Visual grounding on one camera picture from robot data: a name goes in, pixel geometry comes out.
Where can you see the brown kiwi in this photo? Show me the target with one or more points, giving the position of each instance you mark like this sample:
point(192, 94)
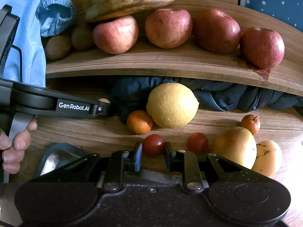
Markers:
point(58, 47)
point(82, 37)

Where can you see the yellow green pear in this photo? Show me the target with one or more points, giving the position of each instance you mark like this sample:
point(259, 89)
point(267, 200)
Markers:
point(238, 145)

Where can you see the yellow orange spotted fruit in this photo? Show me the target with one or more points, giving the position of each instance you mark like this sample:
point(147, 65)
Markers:
point(269, 158)

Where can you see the small dark red apple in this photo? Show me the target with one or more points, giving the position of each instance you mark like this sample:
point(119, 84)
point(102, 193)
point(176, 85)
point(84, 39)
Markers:
point(262, 47)

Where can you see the metal tray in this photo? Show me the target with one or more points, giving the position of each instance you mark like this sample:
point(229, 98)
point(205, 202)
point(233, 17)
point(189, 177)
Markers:
point(57, 156)

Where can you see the dark blue crumpled cloth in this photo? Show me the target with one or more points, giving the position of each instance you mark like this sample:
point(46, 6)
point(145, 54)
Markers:
point(132, 92)

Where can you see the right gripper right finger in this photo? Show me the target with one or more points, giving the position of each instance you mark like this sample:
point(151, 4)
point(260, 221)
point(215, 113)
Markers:
point(184, 162)

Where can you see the orange tangerine left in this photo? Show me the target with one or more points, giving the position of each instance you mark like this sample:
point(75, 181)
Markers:
point(139, 122)

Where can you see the mottled red apple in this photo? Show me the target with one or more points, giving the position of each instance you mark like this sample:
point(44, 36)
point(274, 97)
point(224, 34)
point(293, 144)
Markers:
point(168, 28)

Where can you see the pale red apple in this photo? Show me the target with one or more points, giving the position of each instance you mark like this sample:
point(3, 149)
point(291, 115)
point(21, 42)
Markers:
point(117, 36)

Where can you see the blue crumpled shoe cover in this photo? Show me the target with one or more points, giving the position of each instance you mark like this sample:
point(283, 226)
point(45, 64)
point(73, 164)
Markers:
point(55, 16)

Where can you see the red cherry tomato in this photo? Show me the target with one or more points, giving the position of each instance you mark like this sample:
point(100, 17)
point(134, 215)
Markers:
point(153, 144)
point(197, 143)

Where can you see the light blue fabric sheet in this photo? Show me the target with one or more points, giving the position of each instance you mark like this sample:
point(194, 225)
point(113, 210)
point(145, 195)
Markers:
point(31, 69)

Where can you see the brown kiwi left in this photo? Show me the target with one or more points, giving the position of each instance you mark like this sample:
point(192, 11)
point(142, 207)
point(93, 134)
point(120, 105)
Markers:
point(58, 47)

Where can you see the wooden shelf riser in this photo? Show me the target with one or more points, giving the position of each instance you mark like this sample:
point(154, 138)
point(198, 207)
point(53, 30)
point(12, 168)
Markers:
point(189, 60)

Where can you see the brown kiwi right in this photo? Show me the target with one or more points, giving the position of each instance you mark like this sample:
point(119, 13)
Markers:
point(82, 37)

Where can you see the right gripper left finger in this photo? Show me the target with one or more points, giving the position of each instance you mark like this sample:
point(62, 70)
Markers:
point(119, 163)

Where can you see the large yellow lemon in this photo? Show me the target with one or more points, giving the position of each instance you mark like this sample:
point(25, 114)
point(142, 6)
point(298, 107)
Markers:
point(172, 105)

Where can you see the person's left hand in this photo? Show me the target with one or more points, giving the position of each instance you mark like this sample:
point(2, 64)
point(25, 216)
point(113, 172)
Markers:
point(14, 150)

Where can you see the orange tangerine with stem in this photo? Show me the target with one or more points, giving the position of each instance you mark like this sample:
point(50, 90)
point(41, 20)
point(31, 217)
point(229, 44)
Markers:
point(251, 122)

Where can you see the lower brown banana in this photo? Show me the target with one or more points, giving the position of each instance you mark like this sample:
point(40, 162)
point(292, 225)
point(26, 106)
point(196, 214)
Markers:
point(109, 9)

